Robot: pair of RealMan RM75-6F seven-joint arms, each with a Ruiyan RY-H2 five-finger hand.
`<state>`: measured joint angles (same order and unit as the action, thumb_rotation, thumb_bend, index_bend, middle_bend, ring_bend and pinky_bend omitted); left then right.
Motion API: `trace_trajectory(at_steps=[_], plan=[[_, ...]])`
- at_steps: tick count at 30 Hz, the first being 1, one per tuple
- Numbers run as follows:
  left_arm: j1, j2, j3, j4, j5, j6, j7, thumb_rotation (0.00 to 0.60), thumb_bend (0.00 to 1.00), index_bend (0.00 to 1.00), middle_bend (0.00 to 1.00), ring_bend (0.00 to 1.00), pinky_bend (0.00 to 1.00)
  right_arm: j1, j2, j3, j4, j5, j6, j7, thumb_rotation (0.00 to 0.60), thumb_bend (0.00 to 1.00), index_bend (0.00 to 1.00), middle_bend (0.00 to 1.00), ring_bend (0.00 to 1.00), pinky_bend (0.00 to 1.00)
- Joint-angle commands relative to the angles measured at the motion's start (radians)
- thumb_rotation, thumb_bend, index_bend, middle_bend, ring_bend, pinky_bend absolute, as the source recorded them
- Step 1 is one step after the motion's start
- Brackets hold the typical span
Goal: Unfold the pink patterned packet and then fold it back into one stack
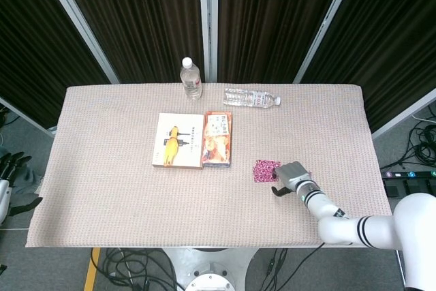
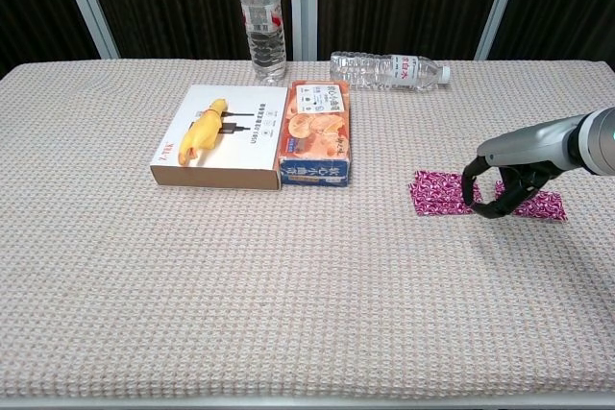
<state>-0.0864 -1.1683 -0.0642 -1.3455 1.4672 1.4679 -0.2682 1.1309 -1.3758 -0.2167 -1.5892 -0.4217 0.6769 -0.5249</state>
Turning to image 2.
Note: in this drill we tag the yellow rubber chicken toy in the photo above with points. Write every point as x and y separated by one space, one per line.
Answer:
202 134

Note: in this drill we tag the beige waffle-weave tablecloth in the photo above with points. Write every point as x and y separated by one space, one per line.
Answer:
288 285

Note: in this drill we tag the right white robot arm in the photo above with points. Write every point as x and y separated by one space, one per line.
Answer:
598 141

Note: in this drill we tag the clear plastic water bottle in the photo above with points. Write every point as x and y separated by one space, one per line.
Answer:
375 69
263 21

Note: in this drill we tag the aluminium partition frame post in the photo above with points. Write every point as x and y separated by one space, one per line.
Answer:
499 7
89 7
303 7

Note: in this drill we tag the orange snack box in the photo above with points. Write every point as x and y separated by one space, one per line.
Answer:
314 131

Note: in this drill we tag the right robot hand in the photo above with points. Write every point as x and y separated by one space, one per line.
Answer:
528 146

